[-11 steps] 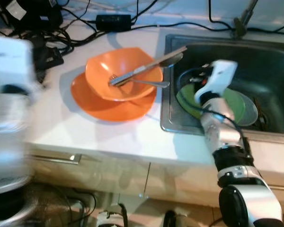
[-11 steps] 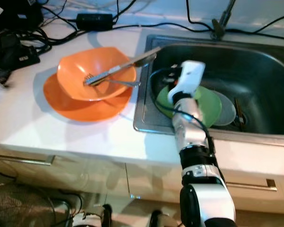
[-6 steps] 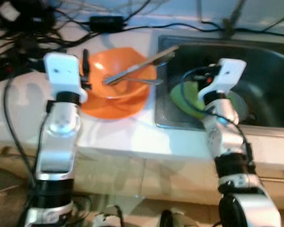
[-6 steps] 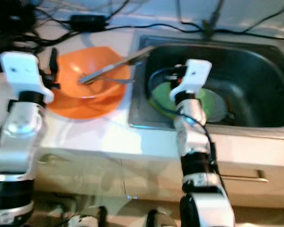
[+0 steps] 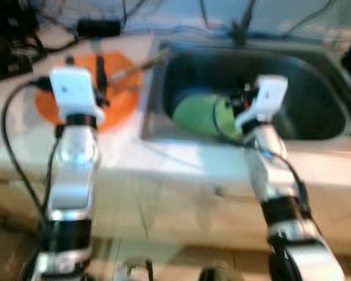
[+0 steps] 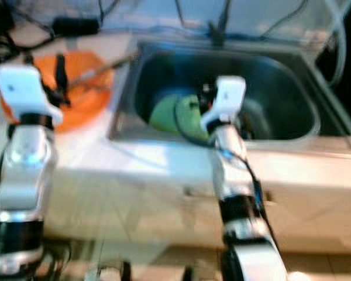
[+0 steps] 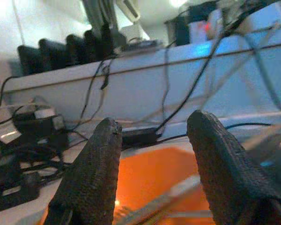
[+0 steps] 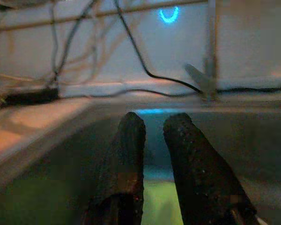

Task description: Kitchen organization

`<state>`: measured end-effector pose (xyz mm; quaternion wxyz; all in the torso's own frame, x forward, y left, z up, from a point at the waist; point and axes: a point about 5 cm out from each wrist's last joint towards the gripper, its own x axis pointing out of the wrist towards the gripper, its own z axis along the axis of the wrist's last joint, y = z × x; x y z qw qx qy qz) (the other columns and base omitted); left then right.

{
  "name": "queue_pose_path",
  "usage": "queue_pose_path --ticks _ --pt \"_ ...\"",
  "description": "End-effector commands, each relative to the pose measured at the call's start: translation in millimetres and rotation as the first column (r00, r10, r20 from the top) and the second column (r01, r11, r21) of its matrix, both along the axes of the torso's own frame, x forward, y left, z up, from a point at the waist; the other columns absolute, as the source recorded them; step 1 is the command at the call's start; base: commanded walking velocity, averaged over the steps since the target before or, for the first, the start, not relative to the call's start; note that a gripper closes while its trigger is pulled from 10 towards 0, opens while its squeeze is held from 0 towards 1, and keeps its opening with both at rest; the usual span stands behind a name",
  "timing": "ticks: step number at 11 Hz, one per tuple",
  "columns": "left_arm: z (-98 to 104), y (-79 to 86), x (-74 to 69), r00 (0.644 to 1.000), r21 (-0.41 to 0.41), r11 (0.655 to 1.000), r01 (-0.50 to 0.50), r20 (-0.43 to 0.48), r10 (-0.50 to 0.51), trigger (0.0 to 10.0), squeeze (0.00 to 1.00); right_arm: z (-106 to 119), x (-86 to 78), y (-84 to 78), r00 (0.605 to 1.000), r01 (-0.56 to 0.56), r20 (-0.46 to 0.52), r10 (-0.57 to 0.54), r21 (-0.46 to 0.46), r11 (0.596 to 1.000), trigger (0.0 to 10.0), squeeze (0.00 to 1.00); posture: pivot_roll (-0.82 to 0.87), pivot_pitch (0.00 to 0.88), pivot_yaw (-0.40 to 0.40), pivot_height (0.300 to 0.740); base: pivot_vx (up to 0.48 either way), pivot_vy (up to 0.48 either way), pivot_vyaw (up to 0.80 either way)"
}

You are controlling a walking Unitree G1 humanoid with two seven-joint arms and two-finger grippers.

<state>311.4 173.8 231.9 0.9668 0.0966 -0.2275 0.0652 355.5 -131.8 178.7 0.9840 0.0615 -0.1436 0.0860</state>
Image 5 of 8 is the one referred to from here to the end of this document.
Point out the orange plastic bowl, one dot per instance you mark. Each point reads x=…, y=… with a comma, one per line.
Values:
x=120, y=99

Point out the copper brown spoon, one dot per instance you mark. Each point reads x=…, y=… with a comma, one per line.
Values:
x=137, y=69

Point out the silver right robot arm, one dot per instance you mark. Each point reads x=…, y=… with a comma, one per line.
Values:
x=269, y=170

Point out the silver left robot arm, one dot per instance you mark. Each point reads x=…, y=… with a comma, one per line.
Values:
x=76, y=152

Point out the black power adapter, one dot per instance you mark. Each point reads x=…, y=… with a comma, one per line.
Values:
x=98, y=27

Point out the green plate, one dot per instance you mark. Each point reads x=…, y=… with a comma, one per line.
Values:
x=196, y=114

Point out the black electronic device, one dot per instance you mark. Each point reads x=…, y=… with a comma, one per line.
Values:
x=9, y=52

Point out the stainless steel sink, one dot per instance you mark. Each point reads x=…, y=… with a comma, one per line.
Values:
x=304, y=88

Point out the dark sink faucet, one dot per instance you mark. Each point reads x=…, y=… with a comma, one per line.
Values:
x=241, y=29

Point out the white sink cabinet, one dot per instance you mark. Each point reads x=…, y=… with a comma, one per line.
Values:
x=175, y=205

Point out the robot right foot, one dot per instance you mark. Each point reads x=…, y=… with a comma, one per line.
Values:
x=216, y=274

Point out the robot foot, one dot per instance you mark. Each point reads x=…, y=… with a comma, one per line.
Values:
x=216, y=274
x=134, y=272

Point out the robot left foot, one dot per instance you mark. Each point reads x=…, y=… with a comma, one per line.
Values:
x=134, y=272

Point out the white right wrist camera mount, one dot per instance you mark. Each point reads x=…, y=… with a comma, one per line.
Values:
x=269, y=96

